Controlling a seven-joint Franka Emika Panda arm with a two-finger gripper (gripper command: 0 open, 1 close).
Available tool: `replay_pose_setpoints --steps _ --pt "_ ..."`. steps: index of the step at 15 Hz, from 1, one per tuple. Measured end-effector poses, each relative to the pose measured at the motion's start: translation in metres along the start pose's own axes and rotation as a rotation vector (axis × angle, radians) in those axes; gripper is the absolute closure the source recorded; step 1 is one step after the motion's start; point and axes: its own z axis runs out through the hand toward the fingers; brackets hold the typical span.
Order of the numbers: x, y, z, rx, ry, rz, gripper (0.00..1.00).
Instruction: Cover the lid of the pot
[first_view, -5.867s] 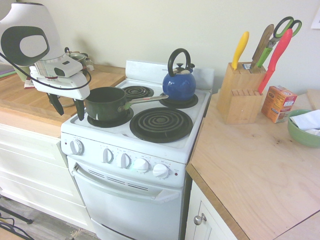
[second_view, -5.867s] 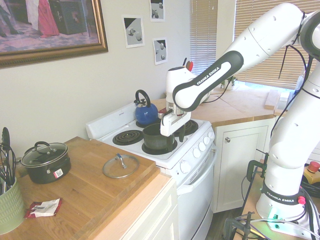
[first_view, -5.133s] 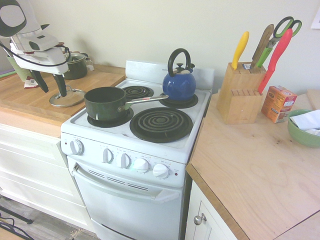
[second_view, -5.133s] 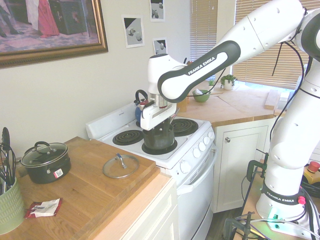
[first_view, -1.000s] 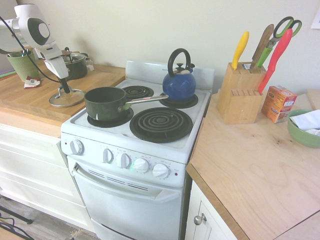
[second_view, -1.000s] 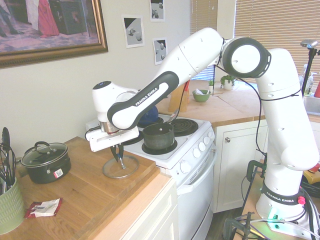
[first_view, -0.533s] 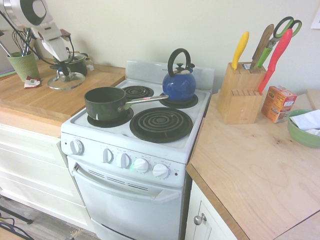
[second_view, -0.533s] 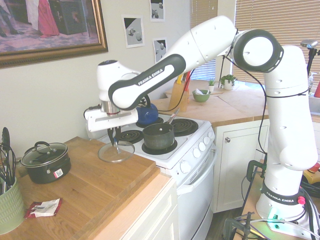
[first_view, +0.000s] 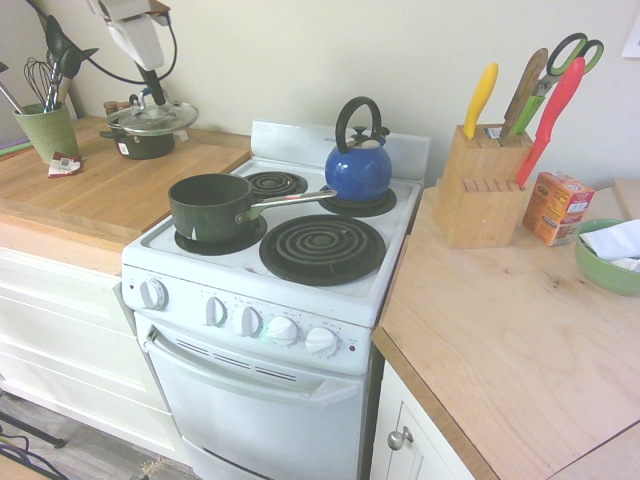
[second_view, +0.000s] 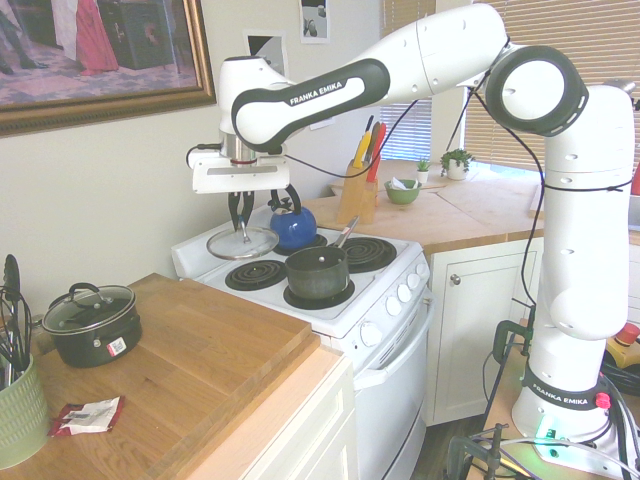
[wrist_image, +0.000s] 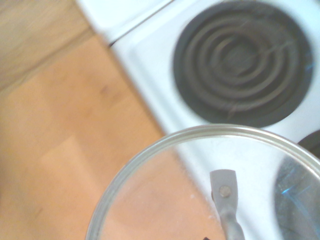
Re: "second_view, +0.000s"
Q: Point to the small plant white pot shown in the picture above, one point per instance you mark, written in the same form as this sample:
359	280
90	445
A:
423	170

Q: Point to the red knife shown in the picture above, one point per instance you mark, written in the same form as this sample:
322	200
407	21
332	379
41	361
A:
376	160

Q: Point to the red white wrapper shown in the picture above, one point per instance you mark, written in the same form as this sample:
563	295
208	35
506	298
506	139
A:
87	416

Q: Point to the white electric stove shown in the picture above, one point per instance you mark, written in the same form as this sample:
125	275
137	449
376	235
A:
390	390

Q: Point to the wooden knife block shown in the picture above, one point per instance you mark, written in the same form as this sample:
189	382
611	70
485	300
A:
357	197

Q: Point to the black cooking pot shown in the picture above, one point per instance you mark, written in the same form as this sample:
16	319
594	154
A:
95	340

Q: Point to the white stove knob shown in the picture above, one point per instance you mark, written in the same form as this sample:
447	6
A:
414	281
371	335
393	305
405	293
422	270

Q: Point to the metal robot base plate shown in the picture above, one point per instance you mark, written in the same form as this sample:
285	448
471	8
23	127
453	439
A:
565	452

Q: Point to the narrow window blind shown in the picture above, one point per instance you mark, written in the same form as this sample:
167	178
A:
407	130

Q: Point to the bushy plant white pot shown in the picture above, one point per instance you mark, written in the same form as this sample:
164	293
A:
456	165

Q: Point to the red emergency stop button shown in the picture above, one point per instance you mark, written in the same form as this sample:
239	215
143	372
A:
629	332

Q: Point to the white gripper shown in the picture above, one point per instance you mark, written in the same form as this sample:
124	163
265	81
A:
240	179

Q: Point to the dark green saucepan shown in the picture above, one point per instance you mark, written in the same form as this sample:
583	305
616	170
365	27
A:
315	277

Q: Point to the small wooden board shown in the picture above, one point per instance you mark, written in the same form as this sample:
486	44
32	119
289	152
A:
537	200

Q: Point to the white paper napkin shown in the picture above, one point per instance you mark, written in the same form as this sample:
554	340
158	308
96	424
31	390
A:
402	183

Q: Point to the wide window blind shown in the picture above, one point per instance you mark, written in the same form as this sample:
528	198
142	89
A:
610	45

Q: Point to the green clamp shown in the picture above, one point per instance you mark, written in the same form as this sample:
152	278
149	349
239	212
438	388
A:
502	340

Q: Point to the silver cabinet knob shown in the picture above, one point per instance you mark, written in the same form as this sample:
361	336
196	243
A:
455	279

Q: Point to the gold framed painting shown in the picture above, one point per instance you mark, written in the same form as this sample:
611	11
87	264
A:
100	50

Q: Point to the green bowl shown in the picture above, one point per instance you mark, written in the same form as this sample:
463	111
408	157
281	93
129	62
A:
402	196

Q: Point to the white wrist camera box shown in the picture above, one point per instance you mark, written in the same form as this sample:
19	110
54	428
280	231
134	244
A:
202	156

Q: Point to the white drawer cabinet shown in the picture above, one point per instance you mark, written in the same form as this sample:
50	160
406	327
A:
310	430

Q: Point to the glass saucepan lid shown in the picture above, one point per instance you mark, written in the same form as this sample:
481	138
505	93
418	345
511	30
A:
235	247

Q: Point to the grey photo print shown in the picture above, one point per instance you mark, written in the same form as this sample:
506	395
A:
270	47
315	20
322	124

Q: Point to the red object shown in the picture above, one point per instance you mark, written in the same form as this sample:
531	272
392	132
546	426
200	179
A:
636	180

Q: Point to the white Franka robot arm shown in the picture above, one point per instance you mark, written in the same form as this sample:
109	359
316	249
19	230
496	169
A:
585	225

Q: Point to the grey metal clamp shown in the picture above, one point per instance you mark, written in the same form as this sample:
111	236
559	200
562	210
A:
457	450

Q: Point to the large black coil burner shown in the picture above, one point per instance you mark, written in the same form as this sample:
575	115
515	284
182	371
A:
372	252

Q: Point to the white cabinet with knob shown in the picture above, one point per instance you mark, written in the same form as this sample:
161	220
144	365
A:
475	350

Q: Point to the green utensil holder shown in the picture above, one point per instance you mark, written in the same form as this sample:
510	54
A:
20	415

